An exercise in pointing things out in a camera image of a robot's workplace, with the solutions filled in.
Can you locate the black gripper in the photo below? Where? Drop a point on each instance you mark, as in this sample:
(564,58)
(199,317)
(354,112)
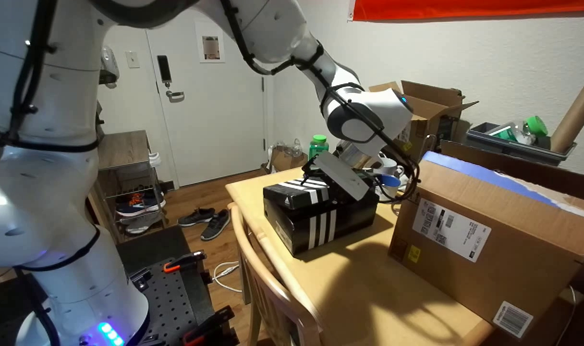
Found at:
(318,171)

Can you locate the black white-striped shoe box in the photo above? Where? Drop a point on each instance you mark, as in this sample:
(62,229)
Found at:
(318,214)

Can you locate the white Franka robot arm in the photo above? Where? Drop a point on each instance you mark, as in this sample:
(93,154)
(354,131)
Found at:
(35,192)

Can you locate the dark shoe on floor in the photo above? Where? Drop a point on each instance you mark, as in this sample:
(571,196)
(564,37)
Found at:
(197,216)
(216,225)

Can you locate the large open cardboard box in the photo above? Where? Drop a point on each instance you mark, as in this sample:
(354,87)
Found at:
(433,112)

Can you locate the wooden shoe rack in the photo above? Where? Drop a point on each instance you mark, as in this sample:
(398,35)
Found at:
(129,154)

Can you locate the Amazon cardboard box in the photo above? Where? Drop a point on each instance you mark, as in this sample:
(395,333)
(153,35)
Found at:
(496,242)

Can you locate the green lidded jar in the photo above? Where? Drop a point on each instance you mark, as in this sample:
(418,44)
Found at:
(318,146)

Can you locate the brown basket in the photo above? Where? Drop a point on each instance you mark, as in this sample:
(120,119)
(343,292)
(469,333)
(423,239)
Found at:
(289,158)

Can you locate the white bowl-shaped cup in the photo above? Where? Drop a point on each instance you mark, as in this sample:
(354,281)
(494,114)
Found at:
(389,166)

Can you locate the blue cup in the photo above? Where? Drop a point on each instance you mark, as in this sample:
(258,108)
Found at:
(391,181)

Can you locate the white door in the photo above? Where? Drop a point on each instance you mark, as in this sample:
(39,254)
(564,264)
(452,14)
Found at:
(222,121)

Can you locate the brown wooden chair back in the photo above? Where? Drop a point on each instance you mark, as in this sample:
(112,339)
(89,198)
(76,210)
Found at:
(274,289)

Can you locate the red black clamp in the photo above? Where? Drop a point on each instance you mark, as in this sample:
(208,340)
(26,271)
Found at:
(212,327)
(185,262)

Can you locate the small photo on door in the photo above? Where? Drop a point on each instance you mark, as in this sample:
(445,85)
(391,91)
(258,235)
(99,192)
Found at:
(210,48)

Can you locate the sneakers with orange accents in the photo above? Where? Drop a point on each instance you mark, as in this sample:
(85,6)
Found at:
(139,208)

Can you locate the black door lock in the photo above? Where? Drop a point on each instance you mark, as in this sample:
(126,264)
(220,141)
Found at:
(164,68)

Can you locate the green plastic item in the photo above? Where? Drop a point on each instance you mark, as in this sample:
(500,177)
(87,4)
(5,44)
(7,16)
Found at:
(537,125)

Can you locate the cardboard tube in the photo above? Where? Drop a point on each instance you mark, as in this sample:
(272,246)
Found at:
(575,118)

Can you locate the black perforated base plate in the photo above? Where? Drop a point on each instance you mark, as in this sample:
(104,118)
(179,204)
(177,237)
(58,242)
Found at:
(170,294)

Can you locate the white light switch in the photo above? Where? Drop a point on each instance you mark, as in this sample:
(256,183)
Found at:
(133,60)

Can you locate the red wall banner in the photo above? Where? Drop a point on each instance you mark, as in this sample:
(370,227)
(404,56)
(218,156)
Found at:
(471,8)

